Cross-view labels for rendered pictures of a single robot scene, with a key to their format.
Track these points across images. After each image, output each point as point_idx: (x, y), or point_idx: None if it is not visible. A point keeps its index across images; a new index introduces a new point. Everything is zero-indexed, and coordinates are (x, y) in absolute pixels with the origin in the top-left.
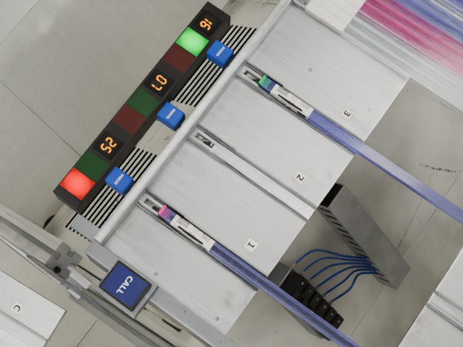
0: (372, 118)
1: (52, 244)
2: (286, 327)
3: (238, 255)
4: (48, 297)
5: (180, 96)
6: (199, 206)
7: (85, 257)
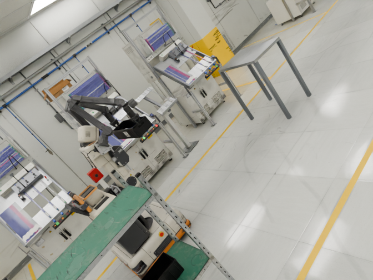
0: None
1: (160, 124)
2: None
3: None
4: (172, 154)
5: (150, 169)
6: None
7: (164, 146)
